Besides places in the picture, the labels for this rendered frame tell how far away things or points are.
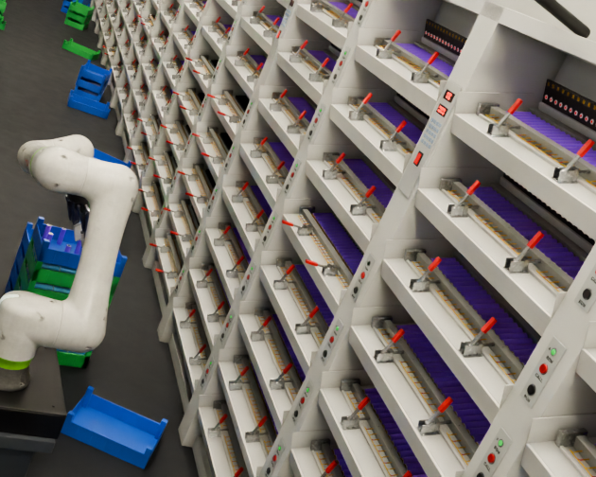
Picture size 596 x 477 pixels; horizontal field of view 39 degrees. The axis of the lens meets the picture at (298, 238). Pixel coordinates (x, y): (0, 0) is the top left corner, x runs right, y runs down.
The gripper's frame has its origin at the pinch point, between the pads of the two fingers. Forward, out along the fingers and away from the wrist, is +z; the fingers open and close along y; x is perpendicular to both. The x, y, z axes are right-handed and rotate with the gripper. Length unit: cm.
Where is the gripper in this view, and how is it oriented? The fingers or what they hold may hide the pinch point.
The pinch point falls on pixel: (81, 235)
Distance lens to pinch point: 303.4
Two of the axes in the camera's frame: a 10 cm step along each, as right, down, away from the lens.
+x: 6.7, -4.0, 6.2
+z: -1.2, 7.7, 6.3
